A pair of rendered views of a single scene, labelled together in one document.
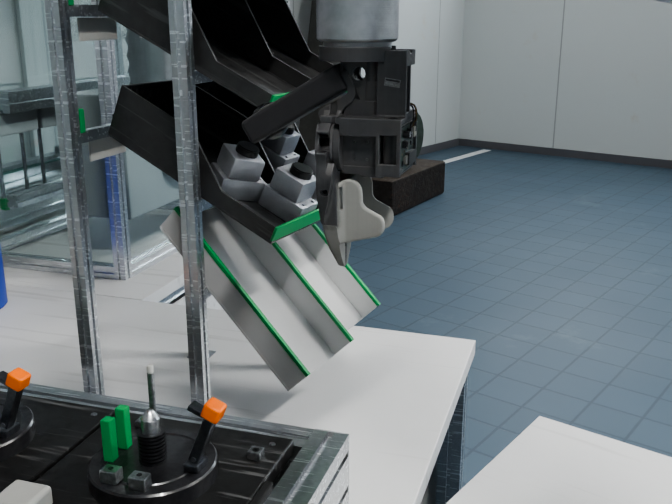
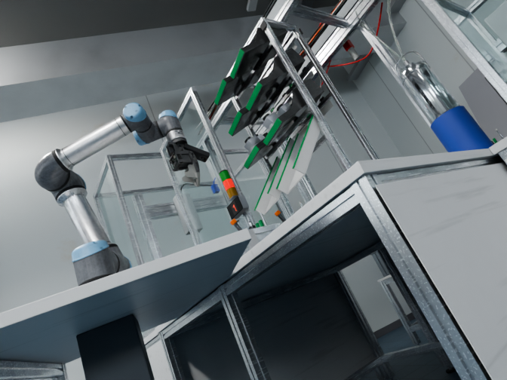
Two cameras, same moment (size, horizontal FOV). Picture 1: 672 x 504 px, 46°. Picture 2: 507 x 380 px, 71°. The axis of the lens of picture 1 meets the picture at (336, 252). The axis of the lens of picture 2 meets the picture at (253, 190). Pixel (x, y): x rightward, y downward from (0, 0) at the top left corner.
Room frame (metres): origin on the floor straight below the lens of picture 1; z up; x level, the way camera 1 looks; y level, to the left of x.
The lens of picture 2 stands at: (1.58, -1.00, 0.63)
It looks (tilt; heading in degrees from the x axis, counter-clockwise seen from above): 20 degrees up; 121
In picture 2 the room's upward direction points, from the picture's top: 25 degrees counter-clockwise
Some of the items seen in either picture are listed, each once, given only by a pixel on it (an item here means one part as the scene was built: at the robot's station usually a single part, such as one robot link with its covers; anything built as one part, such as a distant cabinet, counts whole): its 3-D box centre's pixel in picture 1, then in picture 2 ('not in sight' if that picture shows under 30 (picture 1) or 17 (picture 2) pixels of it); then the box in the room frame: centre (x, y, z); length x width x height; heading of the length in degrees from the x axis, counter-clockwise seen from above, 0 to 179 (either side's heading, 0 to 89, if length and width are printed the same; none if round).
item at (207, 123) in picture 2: not in sight; (225, 164); (0.63, 0.41, 1.46); 0.03 x 0.03 x 1.00; 72
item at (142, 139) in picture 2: not in sight; (147, 131); (0.68, -0.09, 1.53); 0.11 x 0.11 x 0.08; 36
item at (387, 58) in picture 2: not in sight; (401, 78); (1.52, 1.11, 1.56); 0.04 x 0.04 x 1.39; 72
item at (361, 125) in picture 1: (364, 112); (181, 154); (0.75, -0.03, 1.37); 0.09 x 0.08 x 0.12; 72
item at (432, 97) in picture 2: not in sight; (422, 85); (1.58, 0.79, 1.32); 0.14 x 0.14 x 0.38
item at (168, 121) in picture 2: not in sight; (170, 124); (0.75, -0.02, 1.53); 0.09 x 0.08 x 0.11; 36
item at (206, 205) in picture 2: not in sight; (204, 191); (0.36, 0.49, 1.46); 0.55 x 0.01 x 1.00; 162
